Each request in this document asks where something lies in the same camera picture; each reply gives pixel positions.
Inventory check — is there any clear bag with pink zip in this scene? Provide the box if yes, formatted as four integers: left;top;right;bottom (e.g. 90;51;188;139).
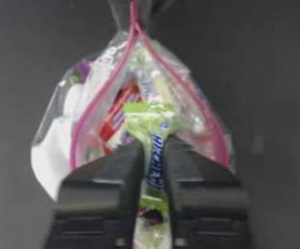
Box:
29;0;237;249

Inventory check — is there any red wrapped sweet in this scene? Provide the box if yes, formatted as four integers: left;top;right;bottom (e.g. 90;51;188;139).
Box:
97;85;144;145

